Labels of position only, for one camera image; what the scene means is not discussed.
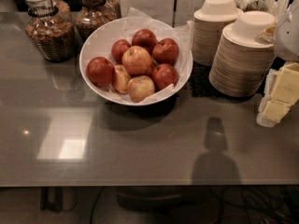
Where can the glass granola jar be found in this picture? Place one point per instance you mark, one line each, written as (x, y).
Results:
(93, 14)
(50, 31)

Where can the glass granola jar front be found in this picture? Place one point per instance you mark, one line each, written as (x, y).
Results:
(50, 31)

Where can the red apple back left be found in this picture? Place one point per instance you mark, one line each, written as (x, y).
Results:
(118, 49)

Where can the yellow-red apple centre top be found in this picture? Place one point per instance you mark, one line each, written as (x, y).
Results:
(136, 60)

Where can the glass granola jar back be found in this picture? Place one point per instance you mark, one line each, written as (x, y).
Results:
(93, 14)

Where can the large white bowl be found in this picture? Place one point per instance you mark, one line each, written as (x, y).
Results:
(93, 48)

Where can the yellow apple front left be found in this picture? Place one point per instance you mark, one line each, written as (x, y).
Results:
(121, 79)

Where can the white paper bowl liner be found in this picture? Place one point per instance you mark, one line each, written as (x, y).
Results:
(125, 28)

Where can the stack paper bowls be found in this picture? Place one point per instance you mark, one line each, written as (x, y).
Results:
(241, 62)
(208, 22)

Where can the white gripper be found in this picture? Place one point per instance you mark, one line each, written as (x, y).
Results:
(288, 37)

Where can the yellow-red apple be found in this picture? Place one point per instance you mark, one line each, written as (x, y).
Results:
(136, 60)
(140, 88)

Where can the back stack paper bowls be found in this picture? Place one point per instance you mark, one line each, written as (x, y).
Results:
(208, 22)

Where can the front stack paper bowls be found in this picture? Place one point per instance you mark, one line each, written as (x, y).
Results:
(241, 62)

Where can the red apple front right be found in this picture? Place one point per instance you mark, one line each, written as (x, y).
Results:
(164, 75)

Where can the red apple back centre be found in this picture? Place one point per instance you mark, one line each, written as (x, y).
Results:
(146, 39)

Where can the red apple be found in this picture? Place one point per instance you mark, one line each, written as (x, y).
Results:
(166, 51)
(100, 71)
(118, 49)
(146, 39)
(164, 75)

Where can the yellow-red apple front centre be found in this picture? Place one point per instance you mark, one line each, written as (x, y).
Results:
(140, 88)

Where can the black mat under stacks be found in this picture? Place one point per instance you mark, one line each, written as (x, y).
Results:
(201, 87)

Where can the red apple far left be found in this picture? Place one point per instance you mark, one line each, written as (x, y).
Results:
(100, 71)

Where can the red apple back right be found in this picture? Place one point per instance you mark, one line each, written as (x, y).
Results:
(166, 51)

